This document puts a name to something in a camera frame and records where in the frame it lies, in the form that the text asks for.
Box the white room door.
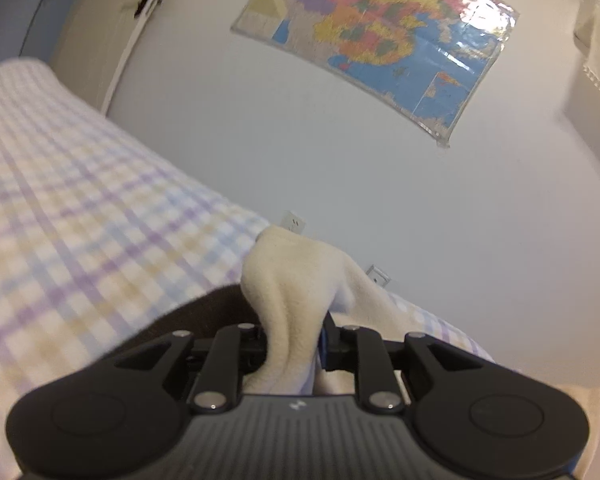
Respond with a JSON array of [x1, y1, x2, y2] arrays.
[[49, 0, 187, 117]]

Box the black door handle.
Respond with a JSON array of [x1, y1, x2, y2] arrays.
[[121, 0, 164, 17]]

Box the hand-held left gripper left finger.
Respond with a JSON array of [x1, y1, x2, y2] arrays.
[[115, 324, 271, 413]]

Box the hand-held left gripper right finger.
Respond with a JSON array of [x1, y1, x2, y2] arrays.
[[320, 312, 473, 413]]

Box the colourful wall map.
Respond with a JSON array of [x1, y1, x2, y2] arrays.
[[230, 0, 524, 149]]

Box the white wall socket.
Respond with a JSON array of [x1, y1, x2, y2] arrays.
[[367, 263, 392, 289], [282, 209, 309, 237]]

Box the purple plaid quilt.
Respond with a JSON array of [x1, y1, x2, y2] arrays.
[[0, 57, 498, 480]]

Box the brown and cream sweater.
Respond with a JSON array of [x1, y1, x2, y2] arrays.
[[115, 225, 600, 480]]

